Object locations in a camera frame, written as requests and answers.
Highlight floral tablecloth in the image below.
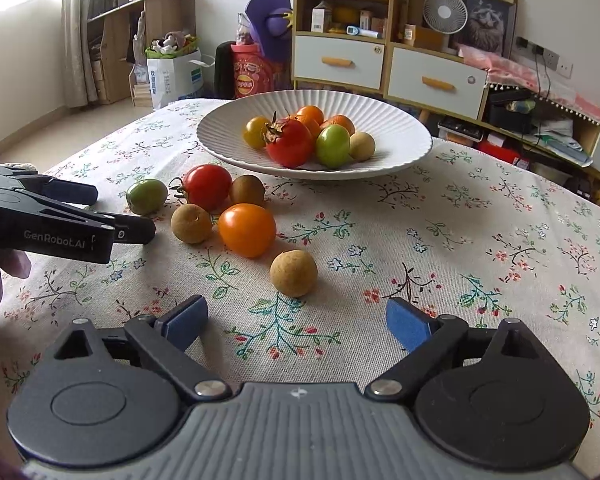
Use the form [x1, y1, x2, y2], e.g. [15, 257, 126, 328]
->
[0, 97, 600, 480]

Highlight white carton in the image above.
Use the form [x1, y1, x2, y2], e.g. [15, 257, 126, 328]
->
[312, 2, 333, 32]

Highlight white paper bag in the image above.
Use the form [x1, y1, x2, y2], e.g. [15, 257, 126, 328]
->
[145, 49, 204, 111]

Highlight beige curtain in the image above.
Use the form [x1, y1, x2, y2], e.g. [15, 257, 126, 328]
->
[60, 0, 106, 108]

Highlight brown cardboard box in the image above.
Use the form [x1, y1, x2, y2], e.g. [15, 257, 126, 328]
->
[404, 24, 443, 51]

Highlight white cabinet drawer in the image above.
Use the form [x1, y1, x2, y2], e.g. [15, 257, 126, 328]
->
[294, 34, 386, 91]
[386, 46, 488, 120]

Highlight person's left hand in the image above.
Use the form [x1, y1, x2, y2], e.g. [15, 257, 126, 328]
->
[0, 249, 32, 333]

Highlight red flat box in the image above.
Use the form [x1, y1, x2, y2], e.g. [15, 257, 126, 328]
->
[477, 140, 531, 168]

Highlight black panel on white base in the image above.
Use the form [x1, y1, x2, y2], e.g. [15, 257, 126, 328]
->
[214, 41, 238, 101]

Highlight green jujube with brown patch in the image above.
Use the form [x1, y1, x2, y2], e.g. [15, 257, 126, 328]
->
[126, 178, 169, 216]

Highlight stuffed toys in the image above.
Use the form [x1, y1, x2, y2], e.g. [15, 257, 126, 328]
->
[146, 31, 200, 59]

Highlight wooden bookshelf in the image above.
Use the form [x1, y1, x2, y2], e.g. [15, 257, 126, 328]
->
[82, 0, 197, 108]

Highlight pink cloth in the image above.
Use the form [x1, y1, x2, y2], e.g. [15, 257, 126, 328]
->
[457, 45, 600, 136]

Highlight orange tomato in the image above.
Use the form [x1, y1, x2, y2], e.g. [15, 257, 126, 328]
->
[217, 203, 277, 259]
[296, 105, 325, 126]

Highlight light green jujube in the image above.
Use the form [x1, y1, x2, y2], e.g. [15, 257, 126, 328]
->
[315, 125, 351, 169]

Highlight grey knitted cushion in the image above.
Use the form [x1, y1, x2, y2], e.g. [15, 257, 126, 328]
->
[0, 140, 38, 173]

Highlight purple plush toy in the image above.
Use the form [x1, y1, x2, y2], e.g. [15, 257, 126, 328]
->
[237, 0, 297, 61]

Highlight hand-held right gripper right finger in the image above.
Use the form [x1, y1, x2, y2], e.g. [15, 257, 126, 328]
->
[364, 297, 538, 402]

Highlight small red tomato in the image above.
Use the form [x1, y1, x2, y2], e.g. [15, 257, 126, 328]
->
[170, 164, 233, 212]

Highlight red snack bucket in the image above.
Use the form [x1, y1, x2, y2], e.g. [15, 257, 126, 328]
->
[230, 42, 286, 101]

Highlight white desk fan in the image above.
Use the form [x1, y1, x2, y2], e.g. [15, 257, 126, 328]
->
[424, 0, 468, 53]

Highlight dark brown longan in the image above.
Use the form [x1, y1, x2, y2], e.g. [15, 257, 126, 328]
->
[229, 175, 266, 207]

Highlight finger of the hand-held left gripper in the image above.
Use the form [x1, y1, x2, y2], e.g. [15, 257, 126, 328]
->
[114, 216, 157, 246]
[0, 162, 99, 207]

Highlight yellow tomato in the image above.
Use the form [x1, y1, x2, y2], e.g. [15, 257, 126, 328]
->
[243, 116, 272, 150]

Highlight framed picture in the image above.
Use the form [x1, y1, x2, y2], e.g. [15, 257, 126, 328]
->
[452, 0, 520, 58]

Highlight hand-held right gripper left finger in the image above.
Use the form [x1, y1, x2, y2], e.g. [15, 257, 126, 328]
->
[55, 295, 232, 402]

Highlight low wooden cabinet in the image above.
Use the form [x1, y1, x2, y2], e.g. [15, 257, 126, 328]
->
[485, 85, 600, 196]

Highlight tan longan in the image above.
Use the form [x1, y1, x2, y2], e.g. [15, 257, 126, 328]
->
[270, 250, 318, 298]
[170, 204, 214, 245]
[349, 131, 376, 162]

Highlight large red tomato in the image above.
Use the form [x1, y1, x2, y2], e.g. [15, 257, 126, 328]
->
[264, 112, 315, 169]

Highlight dark lid storage box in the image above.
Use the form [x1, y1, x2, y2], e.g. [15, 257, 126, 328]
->
[437, 117, 483, 143]

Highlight white ribbed plate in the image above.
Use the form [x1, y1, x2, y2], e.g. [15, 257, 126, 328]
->
[196, 90, 433, 181]

